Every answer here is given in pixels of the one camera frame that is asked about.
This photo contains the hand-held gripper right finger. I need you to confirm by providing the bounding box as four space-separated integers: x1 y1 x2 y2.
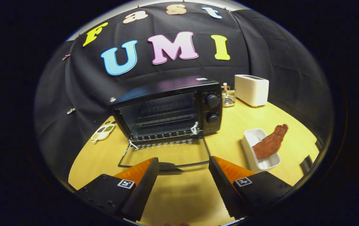
209 156 294 219

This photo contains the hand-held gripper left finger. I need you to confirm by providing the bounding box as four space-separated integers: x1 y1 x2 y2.
76 157 160 222

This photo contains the reddish brown meat slice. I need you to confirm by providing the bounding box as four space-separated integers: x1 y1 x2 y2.
253 124 289 159

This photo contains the black toaster oven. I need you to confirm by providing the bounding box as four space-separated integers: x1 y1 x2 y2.
110 75 223 173

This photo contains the white pop-up toaster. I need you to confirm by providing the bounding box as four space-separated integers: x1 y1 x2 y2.
234 74 269 107

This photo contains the white rectangular dish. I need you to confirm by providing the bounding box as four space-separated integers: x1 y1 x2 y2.
242 128 281 174

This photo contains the white divided dish of beans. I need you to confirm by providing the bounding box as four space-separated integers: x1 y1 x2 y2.
91 124 116 142

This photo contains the glass utensil holder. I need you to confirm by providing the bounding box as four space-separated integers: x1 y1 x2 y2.
221 83 236 108

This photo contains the black backdrop cloth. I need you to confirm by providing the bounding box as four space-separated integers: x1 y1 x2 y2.
35 2 334 186

